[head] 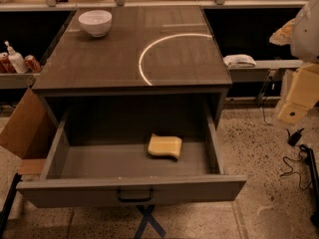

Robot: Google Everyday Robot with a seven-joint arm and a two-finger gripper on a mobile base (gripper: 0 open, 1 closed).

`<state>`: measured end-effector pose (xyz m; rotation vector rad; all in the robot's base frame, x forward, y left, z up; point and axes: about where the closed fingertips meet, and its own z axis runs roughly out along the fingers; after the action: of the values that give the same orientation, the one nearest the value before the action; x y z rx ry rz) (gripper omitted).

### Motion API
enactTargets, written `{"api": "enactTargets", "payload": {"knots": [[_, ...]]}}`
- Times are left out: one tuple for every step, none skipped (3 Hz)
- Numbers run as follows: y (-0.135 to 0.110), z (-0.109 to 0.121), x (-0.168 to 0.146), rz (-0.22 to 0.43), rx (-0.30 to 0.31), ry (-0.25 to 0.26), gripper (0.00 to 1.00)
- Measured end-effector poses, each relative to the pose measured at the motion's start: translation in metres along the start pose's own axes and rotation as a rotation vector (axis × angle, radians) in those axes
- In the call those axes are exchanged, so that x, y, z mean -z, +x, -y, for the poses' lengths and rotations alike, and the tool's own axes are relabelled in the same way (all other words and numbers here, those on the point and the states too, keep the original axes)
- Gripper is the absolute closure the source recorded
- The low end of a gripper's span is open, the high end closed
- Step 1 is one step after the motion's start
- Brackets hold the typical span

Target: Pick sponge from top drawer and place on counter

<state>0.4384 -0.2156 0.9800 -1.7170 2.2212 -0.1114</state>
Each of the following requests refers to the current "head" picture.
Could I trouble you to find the grey cabinet with dark top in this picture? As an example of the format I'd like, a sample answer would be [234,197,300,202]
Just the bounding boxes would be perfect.
[33,6,231,122]

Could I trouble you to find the black drawer handle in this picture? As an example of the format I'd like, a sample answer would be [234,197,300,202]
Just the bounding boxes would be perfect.
[117,189,154,203]

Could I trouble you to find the red can right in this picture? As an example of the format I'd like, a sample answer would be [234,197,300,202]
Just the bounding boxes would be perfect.
[25,55,42,73]

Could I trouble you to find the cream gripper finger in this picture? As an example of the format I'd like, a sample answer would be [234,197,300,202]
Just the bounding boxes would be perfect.
[269,19,295,46]
[276,64,319,125]

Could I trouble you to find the red can left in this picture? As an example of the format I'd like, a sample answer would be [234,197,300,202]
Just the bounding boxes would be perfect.
[0,52,15,74]

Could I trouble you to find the brown cardboard box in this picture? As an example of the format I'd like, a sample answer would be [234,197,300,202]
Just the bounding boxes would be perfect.
[0,89,56,159]

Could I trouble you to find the black power adapter with cable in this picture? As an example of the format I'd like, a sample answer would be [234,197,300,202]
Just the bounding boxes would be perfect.
[261,93,313,191]

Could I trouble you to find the yellow sponge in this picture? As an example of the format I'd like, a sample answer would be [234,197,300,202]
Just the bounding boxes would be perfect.
[148,133,182,159]

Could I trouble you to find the white ceramic bowl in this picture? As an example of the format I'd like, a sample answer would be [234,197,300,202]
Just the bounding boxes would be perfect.
[78,10,112,37]

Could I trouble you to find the folded white cloth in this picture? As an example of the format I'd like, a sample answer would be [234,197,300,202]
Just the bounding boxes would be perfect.
[223,54,256,68]

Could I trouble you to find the red can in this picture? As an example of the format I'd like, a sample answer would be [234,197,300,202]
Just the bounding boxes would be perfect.
[0,52,15,74]
[25,55,42,73]

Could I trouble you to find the grey open drawer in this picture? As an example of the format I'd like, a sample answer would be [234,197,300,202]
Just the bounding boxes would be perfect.
[18,99,247,207]

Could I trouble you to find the white pump bottle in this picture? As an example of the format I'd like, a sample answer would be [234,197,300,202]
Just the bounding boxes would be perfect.
[5,41,28,74]

